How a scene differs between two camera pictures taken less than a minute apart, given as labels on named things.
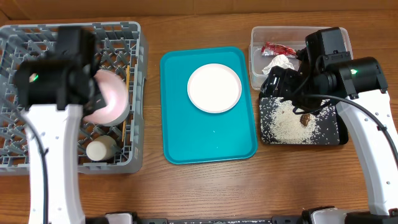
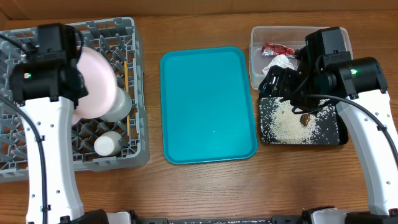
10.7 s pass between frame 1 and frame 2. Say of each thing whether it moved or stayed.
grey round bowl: moved
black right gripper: stayed
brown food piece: stayed
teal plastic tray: stayed
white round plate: moved
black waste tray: stayed
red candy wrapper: stayed
